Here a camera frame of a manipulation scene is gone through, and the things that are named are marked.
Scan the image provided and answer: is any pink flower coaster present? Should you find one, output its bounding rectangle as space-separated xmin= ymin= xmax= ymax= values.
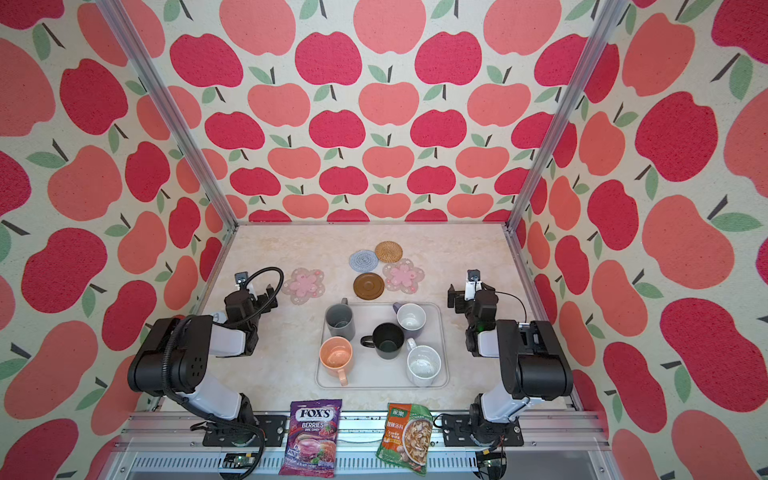
xmin=382 ymin=258 xmax=425 ymax=295
xmin=282 ymin=268 xmax=325 ymax=305

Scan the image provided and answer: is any rattan woven round coaster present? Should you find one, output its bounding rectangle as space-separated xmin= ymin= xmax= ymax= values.
xmin=374 ymin=241 xmax=403 ymax=263

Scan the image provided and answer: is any brown wooden round coaster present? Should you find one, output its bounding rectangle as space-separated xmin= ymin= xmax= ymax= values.
xmin=353 ymin=272 xmax=385 ymax=301

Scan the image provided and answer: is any grey woven round coaster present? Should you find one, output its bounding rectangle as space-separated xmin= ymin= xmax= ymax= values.
xmin=349 ymin=250 xmax=379 ymax=273

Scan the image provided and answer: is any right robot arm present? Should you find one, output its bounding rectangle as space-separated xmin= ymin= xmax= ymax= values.
xmin=447 ymin=282 xmax=573 ymax=444

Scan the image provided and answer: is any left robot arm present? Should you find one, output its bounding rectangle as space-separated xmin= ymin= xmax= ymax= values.
xmin=127 ymin=287 xmax=278 ymax=441

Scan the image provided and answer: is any grey mug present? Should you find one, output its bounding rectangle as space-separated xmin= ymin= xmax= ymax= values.
xmin=324 ymin=298 xmax=356 ymax=341

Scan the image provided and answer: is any black mug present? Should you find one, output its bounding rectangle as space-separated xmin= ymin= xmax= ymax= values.
xmin=360 ymin=323 xmax=405 ymax=360

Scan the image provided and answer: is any orange mug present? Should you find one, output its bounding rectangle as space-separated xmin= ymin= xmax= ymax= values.
xmin=319 ymin=336 xmax=354 ymax=387

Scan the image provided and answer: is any green snack bag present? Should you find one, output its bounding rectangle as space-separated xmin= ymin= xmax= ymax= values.
xmin=376 ymin=403 xmax=433 ymax=476

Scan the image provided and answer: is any purple Fox's candy bag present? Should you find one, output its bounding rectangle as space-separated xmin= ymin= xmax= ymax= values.
xmin=279 ymin=399 xmax=342 ymax=479

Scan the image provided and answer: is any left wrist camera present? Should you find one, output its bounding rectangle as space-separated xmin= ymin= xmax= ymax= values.
xmin=234 ymin=271 xmax=249 ymax=288

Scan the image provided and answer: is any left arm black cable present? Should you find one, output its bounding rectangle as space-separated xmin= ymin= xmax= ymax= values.
xmin=160 ymin=266 xmax=286 ymax=480

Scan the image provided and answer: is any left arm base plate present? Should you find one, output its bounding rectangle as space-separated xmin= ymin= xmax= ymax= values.
xmin=202 ymin=415 xmax=288 ymax=448

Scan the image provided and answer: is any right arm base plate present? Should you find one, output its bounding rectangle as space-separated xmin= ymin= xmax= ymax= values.
xmin=433 ymin=413 xmax=524 ymax=449

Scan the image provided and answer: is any front aluminium frame rail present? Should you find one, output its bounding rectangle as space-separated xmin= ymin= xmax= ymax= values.
xmin=95 ymin=409 xmax=621 ymax=479

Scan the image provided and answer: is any left aluminium frame post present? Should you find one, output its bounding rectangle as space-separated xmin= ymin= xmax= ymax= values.
xmin=96 ymin=0 xmax=238 ymax=232

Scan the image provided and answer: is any aluminium frame post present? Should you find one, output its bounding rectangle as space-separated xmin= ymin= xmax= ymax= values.
xmin=96 ymin=0 xmax=238 ymax=232
xmin=504 ymin=0 xmax=630 ymax=234

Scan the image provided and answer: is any right aluminium frame post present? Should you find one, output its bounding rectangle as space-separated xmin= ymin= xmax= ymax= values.
xmin=504 ymin=0 xmax=630 ymax=234

